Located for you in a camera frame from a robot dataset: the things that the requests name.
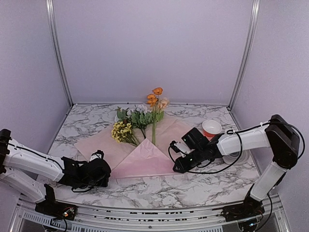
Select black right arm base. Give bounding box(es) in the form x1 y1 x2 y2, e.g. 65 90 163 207
221 193 265 222

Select aluminium front rail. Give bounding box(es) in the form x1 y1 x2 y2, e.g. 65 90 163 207
8 195 291 232

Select pink wrapping paper sheet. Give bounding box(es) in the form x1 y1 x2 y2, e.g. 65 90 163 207
75 116 192 179

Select orange flower stem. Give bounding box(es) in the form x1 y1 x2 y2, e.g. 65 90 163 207
147 87 163 145

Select aluminium frame right post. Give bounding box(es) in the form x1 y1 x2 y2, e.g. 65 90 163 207
228 0 261 111

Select orange bowl white inside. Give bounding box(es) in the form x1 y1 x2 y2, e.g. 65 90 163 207
202 119 222 138

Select yellow small flower bunch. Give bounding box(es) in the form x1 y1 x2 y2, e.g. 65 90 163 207
111 121 140 146

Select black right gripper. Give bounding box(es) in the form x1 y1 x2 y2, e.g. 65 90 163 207
173 147 205 174

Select aluminium frame post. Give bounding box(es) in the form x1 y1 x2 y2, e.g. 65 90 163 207
45 0 74 108
228 0 261 111

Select white flower bunch green leaves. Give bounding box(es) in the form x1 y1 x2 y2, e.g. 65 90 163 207
116 104 153 139

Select aluminium frame left post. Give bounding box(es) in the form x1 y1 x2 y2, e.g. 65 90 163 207
45 0 74 108

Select peach flower long green stem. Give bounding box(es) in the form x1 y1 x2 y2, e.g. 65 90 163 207
157 97 170 112

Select grey swirl ceramic plate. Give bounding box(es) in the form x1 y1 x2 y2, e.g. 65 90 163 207
222 150 250 165

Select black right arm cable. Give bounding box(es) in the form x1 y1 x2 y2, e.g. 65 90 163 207
169 120 304 174

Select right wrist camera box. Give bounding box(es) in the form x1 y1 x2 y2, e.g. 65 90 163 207
182 127 209 150

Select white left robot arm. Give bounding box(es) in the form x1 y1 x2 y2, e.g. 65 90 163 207
0 129 112 215

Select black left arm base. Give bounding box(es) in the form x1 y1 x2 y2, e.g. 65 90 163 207
35 184 77 220

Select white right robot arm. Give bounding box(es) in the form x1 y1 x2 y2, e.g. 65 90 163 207
168 114 306 217

